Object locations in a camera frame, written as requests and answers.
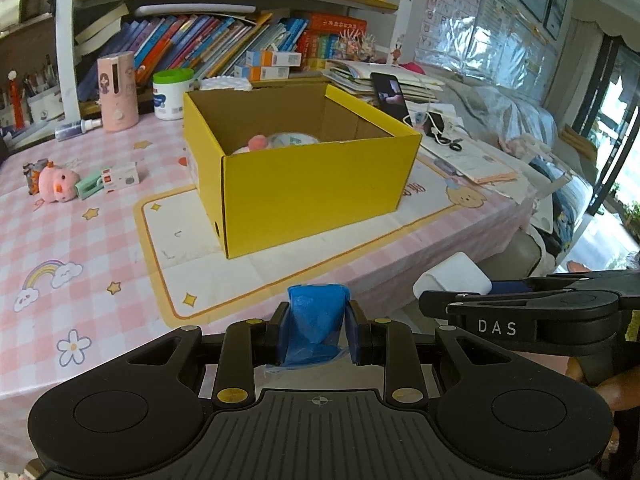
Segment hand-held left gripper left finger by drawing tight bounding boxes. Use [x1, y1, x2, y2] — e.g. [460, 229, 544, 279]
[125, 302, 292, 411]

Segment yellow cardboard box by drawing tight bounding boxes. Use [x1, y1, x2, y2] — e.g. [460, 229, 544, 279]
[182, 82, 424, 260]

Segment white charger block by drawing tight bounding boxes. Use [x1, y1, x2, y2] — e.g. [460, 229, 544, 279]
[412, 252, 493, 296]

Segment pink humidifier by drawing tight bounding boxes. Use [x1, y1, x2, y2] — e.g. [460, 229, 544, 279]
[96, 51, 140, 133]

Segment orange white carton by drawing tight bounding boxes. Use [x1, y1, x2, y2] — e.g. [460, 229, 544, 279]
[234, 65, 291, 82]
[246, 50, 303, 69]

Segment red boxed book set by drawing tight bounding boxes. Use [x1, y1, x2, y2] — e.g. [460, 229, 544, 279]
[302, 12, 369, 72]

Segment alphabet wall poster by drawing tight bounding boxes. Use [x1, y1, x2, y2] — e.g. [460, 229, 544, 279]
[415, 0, 486, 67]

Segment small grey orange toy figure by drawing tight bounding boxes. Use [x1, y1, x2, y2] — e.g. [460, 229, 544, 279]
[22, 159, 50, 196]

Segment white charging cable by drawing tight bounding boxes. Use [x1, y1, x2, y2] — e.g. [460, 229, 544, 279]
[402, 105, 468, 148]

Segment pink checkered tablecloth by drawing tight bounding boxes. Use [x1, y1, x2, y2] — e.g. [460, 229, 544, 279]
[0, 105, 537, 402]

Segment white lamp bar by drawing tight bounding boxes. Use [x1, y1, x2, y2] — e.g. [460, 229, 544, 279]
[134, 4, 259, 19]

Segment pink bunny plush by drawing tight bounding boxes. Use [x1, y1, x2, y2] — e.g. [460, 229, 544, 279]
[227, 134, 274, 156]

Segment white pen holder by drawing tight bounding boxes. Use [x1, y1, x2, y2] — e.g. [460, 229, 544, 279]
[25, 82, 64, 124]

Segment row of colorful books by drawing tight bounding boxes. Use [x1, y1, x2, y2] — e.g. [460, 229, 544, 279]
[75, 10, 309, 106]

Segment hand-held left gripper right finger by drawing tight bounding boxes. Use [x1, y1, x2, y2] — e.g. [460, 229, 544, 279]
[346, 301, 512, 411]

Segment person's right hand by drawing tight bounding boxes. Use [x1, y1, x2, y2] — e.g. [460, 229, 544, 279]
[567, 357, 627, 407]

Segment grey covered sofa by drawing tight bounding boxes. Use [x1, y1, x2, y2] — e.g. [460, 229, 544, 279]
[440, 75, 601, 261]

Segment black smartphone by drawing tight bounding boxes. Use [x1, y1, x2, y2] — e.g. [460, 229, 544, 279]
[371, 72, 409, 124]

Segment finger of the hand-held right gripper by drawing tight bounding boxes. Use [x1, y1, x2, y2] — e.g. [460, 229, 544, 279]
[492, 269, 640, 295]
[419, 289, 556, 319]

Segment loose printed paper sheets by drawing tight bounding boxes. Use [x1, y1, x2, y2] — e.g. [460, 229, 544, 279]
[420, 130, 532, 206]

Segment blue plastic bag roll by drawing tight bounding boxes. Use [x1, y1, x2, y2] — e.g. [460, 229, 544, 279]
[277, 284, 351, 372]

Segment stack of paper booklets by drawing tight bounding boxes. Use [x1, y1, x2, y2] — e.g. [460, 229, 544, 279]
[322, 57, 446, 107]

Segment pink pig plush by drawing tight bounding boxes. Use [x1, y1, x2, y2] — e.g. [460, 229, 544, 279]
[37, 161, 81, 205]

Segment white shelf post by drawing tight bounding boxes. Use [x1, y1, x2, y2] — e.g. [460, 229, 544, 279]
[54, 0, 82, 121]

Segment white jar green lid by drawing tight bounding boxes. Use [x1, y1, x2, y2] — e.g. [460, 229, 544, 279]
[152, 69, 196, 121]

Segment red hanging ornament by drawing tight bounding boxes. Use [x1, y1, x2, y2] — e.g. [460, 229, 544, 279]
[7, 70, 26, 129]

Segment white bumpy foam sheet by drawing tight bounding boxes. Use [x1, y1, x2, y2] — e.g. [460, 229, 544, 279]
[200, 75, 254, 92]

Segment small white red-label box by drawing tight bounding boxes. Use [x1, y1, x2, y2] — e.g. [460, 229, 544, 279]
[100, 162, 140, 192]

